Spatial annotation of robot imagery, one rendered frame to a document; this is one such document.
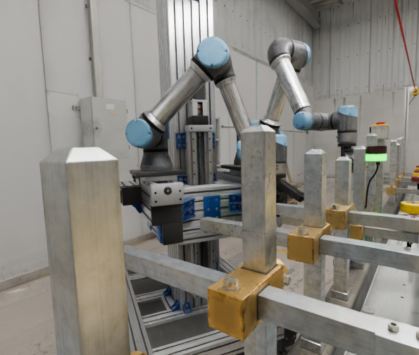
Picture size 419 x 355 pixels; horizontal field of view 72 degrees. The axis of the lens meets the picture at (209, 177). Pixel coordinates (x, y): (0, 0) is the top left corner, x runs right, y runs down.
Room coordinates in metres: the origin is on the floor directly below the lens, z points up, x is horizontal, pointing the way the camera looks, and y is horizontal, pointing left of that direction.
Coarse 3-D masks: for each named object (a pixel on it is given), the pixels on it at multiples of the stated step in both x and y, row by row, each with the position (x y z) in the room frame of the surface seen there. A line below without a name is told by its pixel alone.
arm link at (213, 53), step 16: (208, 48) 1.10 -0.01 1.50; (224, 48) 1.09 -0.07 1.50; (192, 64) 1.13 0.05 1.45; (208, 64) 1.09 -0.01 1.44; (224, 64) 1.13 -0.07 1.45; (192, 80) 1.14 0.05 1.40; (208, 80) 1.15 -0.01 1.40; (176, 96) 1.15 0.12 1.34; (144, 112) 1.17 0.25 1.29; (160, 112) 1.16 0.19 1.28; (176, 112) 1.18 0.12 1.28; (128, 128) 1.16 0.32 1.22; (144, 128) 1.14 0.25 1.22; (160, 128) 1.17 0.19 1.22; (144, 144) 1.15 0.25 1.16
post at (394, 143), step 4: (392, 140) 1.97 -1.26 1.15; (392, 144) 1.97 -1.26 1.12; (396, 144) 1.98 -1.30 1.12; (392, 148) 1.97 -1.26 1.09; (392, 152) 1.97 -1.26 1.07; (392, 156) 1.97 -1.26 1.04; (392, 160) 1.97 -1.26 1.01; (392, 164) 1.96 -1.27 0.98; (392, 168) 1.96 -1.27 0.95; (392, 172) 1.96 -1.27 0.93; (392, 176) 1.96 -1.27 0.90; (392, 180) 1.96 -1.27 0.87; (392, 184) 1.96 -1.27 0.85; (392, 196) 1.96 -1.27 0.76; (392, 200) 1.96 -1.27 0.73
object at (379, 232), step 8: (288, 216) 1.09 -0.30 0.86; (288, 224) 1.08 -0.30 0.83; (296, 224) 1.06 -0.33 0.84; (368, 232) 0.92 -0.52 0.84; (376, 232) 0.90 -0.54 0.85; (384, 232) 0.89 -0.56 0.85; (392, 232) 0.88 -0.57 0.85; (400, 232) 0.86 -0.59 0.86; (408, 232) 0.85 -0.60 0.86; (416, 232) 0.85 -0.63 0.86; (400, 240) 0.86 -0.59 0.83; (408, 240) 0.85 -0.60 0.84; (416, 240) 0.84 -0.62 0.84
